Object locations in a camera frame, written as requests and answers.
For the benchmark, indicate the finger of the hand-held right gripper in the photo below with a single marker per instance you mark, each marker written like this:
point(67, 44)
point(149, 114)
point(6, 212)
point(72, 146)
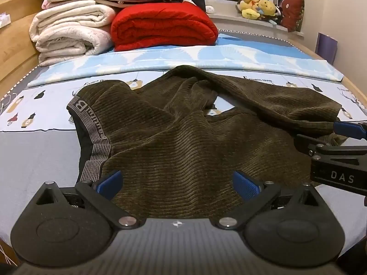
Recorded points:
point(308, 141)
point(350, 129)

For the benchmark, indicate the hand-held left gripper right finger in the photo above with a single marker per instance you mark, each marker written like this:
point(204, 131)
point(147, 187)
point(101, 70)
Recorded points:
point(243, 184)

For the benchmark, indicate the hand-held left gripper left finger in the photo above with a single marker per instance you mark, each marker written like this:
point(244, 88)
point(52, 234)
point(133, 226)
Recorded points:
point(110, 183)

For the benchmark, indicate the printed bed sheet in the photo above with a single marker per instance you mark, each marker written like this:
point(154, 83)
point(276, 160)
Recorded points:
point(40, 143)

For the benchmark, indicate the purple box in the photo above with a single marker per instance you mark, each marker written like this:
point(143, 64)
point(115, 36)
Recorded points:
point(326, 47)

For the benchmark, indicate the white window sill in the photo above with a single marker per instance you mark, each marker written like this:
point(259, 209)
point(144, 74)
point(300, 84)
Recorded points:
point(258, 25)

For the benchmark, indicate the dark red cushion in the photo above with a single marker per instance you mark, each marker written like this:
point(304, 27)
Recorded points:
point(292, 13)

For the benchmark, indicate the yellow bear plush toy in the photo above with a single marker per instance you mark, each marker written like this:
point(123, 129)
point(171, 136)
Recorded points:
point(266, 7)

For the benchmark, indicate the light blue patterned blanket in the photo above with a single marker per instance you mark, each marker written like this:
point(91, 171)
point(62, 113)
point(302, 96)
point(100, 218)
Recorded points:
point(183, 56)

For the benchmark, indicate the white fleece folded blanket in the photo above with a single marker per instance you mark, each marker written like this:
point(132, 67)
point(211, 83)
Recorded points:
point(71, 43)

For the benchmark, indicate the yellow duck plush toy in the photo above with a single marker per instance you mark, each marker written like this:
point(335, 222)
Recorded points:
point(248, 7)

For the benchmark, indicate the wooden headboard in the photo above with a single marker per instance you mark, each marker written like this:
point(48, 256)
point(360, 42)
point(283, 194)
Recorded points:
point(14, 51)

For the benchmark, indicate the red folded blanket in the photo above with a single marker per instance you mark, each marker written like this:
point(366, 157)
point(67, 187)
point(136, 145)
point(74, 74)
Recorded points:
point(163, 27)

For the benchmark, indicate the cream folded blanket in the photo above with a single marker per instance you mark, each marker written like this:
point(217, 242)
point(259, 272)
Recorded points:
point(71, 17)

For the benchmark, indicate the small white plush toy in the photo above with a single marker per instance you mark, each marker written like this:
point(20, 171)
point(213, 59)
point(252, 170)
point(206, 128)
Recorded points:
point(209, 1)

